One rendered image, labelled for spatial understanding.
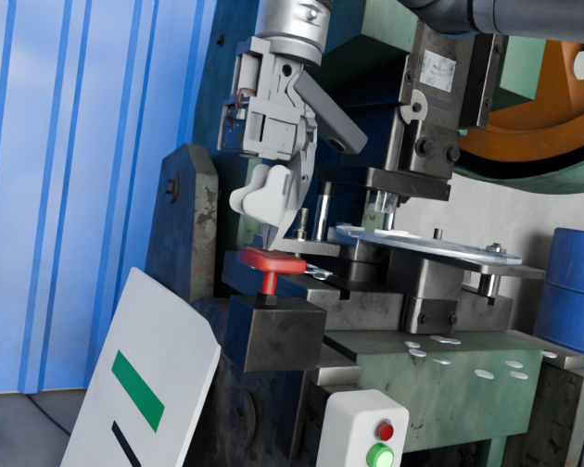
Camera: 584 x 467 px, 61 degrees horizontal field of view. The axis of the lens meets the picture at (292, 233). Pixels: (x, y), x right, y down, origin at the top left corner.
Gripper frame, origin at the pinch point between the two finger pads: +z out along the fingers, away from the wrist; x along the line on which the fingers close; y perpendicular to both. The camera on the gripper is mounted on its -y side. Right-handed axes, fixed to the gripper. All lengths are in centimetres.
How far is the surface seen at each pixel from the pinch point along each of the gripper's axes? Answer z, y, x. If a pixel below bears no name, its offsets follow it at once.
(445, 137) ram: -18.1, -34.4, -11.5
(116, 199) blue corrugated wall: 7, -8, -132
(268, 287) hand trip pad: 5.4, 0.4, 0.6
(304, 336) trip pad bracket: 10.2, -3.9, 2.9
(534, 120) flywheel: -29, -70, -21
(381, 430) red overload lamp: 16.6, -8.2, 12.8
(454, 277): 3.6, -35.2, -5.0
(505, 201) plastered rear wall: -20, -219, -138
